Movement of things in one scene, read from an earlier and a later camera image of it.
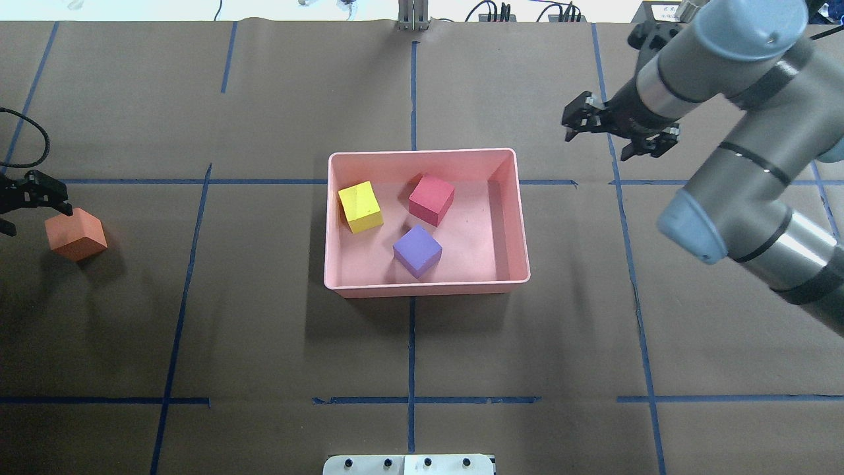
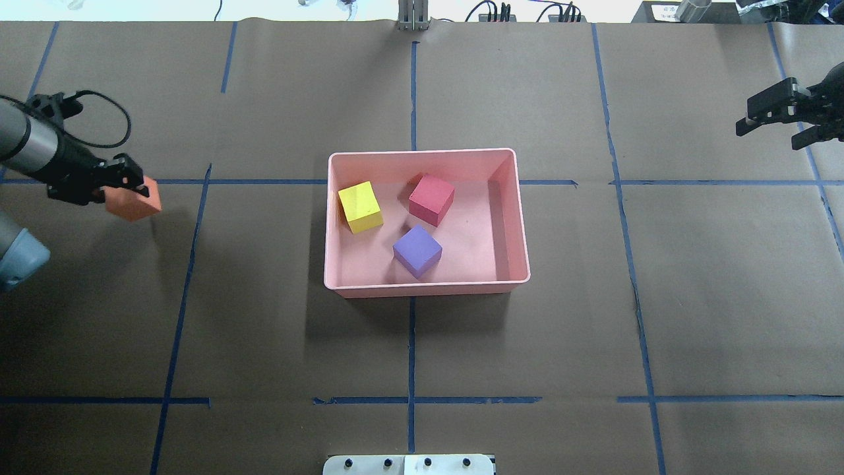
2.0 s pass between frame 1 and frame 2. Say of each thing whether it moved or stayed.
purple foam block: stayed
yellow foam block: stayed
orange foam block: moved
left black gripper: moved
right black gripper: moved
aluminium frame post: stayed
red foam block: stayed
